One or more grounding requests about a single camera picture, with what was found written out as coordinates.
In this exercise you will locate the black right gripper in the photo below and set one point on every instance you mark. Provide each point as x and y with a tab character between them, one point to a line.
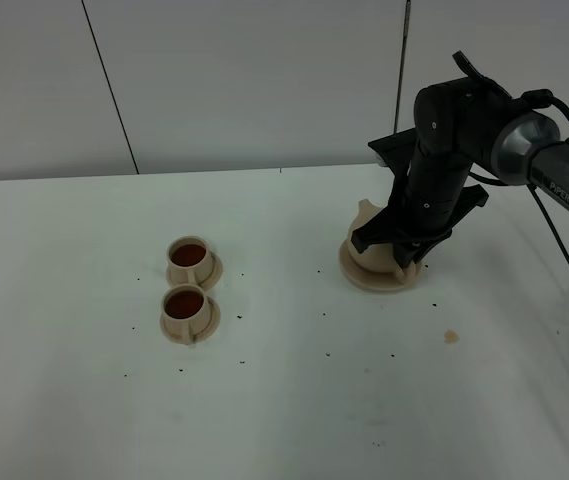
428	198

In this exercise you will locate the beige ceramic teapot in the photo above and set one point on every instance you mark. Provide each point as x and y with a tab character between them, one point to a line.
375	257

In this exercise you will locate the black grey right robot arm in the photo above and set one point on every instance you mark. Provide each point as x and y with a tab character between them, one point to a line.
460	124

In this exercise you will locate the round beige teapot saucer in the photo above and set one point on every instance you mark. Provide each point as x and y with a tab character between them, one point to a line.
378	282

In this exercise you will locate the near beige cup saucer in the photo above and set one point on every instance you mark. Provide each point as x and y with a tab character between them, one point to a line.
210	323

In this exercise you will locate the beige cup saucer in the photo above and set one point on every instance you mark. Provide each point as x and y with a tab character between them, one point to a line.
215	270
210	323

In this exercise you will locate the far beige teacup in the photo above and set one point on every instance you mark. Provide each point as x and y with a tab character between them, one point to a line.
190	261

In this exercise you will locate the beige teacup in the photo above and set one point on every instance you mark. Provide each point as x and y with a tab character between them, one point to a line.
185	313
190	261

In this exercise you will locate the near beige teacup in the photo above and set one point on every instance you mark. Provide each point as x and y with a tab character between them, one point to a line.
185	313

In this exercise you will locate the far beige cup saucer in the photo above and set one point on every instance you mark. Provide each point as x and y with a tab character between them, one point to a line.
215	270

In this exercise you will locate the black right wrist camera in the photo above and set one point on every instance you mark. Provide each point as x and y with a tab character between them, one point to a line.
472	73

